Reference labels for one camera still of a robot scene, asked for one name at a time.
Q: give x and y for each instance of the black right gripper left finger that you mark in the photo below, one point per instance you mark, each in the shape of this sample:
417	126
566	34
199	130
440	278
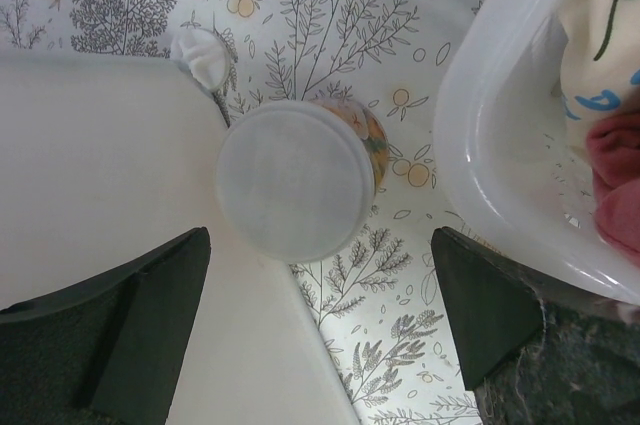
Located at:
108	349

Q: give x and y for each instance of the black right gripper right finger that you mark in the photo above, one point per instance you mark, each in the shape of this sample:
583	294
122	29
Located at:
491	313

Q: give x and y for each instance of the white lid yellow jar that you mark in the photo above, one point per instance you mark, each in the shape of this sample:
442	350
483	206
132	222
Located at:
296	179

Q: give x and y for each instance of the white cube counter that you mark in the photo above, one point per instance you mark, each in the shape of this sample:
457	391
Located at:
105	158

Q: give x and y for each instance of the white plastic basket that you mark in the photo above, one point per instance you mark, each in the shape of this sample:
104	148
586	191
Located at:
499	138

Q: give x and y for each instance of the pink cloth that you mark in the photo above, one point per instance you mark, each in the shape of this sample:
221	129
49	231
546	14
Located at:
613	150

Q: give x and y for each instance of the white printed cloth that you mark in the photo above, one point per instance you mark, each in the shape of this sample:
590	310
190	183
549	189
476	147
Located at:
599	74

